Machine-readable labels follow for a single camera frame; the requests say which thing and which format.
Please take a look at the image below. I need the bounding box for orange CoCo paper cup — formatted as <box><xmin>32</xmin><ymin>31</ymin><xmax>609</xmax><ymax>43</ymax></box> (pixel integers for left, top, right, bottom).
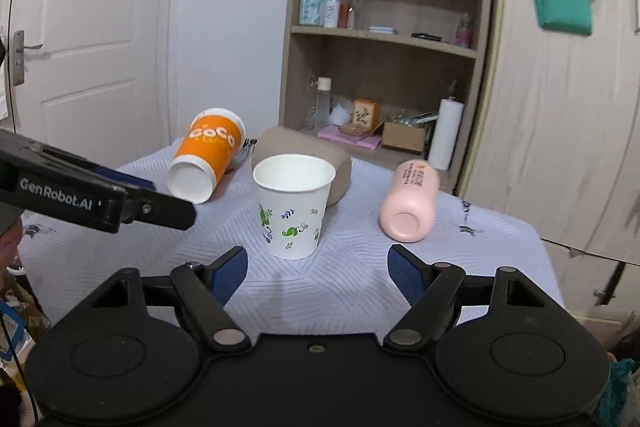
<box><xmin>167</xmin><ymin>107</ymin><xmax>246</xmax><ymax>205</ymax></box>

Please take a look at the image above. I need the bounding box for white pump bottle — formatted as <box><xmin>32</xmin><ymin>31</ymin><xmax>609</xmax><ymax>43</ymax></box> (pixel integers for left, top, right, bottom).
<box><xmin>323</xmin><ymin>0</ymin><xmax>342</xmax><ymax>28</ymax></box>

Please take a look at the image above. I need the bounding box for white door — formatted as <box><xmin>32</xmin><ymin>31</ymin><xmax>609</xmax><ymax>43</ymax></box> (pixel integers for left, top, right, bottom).
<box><xmin>3</xmin><ymin>0</ymin><xmax>168</xmax><ymax>167</ymax></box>

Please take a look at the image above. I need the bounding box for white floral paper cup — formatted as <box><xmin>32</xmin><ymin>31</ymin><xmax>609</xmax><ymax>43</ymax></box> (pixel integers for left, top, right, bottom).
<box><xmin>253</xmin><ymin>154</ymin><xmax>336</xmax><ymax>260</ymax></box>

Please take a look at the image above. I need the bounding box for white tablecloth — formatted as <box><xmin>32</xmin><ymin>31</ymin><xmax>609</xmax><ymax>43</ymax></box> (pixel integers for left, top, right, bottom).
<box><xmin>20</xmin><ymin>159</ymin><xmax>564</xmax><ymax>339</ymax></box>

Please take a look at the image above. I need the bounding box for wooden shelf unit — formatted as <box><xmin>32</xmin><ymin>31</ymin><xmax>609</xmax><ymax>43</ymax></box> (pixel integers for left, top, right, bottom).
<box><xmin>279</xmin><ymin>0</ymin><xmax>492</xmax><ymax>193</ymax></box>

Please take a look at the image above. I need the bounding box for small cardboard box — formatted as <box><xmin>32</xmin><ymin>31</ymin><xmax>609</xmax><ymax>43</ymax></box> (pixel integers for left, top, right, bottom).
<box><xmin>381</xmin><ymin>121</ymin><xmax>427</xmax><ymax>154</ymax></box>

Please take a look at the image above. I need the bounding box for pink notebook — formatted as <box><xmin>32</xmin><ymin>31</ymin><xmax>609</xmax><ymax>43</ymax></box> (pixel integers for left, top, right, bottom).
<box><xmin>317</xmin><ymin>126</ymin><xmax>382</xmax><ymax>150</ymax></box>

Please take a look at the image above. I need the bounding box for clear bottle beige cap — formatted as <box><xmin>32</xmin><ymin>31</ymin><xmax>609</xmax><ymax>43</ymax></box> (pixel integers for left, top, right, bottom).
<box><xmin>314</xmin><ymin>77</ymin><xmax>332</xmax><ymax>130</ymax></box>

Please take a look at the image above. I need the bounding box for beige ceramic mug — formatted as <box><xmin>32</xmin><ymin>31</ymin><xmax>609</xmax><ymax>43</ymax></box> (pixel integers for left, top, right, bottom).
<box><xmin>252</xmin><ymin>127</ymin><xmax>352</xmax><ymax>206</ymax></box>

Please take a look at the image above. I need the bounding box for pink cup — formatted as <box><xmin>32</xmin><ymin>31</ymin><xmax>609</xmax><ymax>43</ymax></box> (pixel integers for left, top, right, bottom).
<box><xmin>378</xmin><ymin>159</ymin><xmax>439</xmax><ymax>243</ymax></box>

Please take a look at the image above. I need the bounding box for wooden wardrobe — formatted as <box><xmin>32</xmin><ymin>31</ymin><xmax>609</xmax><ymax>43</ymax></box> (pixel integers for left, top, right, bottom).
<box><xmin>461</xmin><ymin>0</ymin><xmax>639</xmax><ymax>321</ymax></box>

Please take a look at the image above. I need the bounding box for yellow floral box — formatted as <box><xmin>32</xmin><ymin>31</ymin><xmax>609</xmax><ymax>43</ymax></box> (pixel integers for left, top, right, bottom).
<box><xmin>352</xmin><ymin>98</ymin><xmax>380</xmax><ymax>131</ymax></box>

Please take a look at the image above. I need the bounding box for teal white jar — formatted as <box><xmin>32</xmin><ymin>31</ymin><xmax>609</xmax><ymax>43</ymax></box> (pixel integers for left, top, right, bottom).
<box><xmin>298</xmin><ymin>0</ymin><xmax>324</xmax><ymax>27</ymax></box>

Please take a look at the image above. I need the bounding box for pink small bottle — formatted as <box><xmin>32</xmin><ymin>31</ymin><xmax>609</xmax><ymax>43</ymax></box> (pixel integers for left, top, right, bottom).
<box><xmin>454</xmin><ymin>13</ymin><xmax>473</xmax><ymax>49</ymax></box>

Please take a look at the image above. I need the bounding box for white paper towel roll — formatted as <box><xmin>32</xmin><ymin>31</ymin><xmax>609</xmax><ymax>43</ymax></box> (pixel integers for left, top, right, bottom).
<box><xmin>427</xmin><ymin>98</ymin><xmax>464</xmax><ymax>171</ymax></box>

